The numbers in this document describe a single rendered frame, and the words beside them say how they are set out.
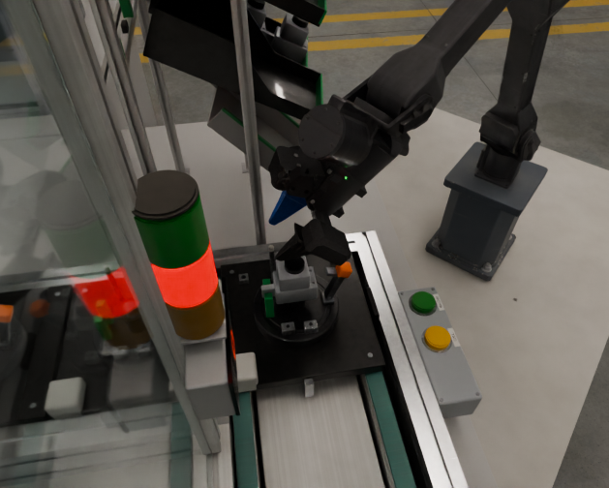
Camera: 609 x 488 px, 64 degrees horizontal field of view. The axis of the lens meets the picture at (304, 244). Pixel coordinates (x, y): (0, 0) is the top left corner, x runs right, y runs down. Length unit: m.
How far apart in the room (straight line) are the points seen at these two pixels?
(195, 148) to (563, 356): 0.97
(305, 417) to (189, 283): 0.44
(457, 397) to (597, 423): 1.28
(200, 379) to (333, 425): 0.36
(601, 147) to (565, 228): 2.00
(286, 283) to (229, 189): 0.53
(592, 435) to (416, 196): 1.13
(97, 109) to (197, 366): 0.25
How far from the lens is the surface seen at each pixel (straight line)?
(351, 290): 0.84
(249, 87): 0.74
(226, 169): 1.25
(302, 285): 0.72
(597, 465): 1.97
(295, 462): 0.76
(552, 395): 0.96
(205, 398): 0.47
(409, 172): 1.26
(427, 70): 0.58
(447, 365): 0.80
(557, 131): 3.24
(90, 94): 0.30
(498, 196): 0.93
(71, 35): 0.28
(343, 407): 0.79
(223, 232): 1.09
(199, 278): 0.39
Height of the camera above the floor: 1.64
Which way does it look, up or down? 48 degrees down
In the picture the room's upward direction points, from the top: straight up
